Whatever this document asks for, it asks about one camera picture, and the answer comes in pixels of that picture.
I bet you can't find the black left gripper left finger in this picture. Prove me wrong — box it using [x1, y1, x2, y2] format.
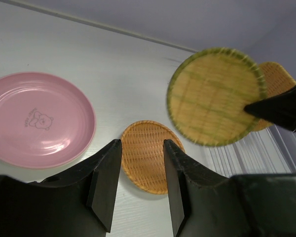
[0, 139, 122, 237]

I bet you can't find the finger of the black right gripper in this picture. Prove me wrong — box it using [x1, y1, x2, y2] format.
[244, 85, 296, 133]

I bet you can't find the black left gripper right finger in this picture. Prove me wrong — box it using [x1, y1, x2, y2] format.
[163, 140, 296, 237]

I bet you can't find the square woven orange tray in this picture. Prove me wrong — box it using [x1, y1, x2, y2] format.
[248, 62, 296, 132]

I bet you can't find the green rimmed woven plate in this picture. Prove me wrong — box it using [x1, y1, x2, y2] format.
[166, 47, 267, 147]

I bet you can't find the round woven orange plate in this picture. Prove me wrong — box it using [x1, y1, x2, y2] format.
[121, 120, 184, 195]

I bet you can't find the pink round plate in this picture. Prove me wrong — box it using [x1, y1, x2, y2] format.
[0, 72, 96, 169]

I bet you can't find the white wire dish rack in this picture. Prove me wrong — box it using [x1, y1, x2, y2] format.
[200, 126, 296, 177]

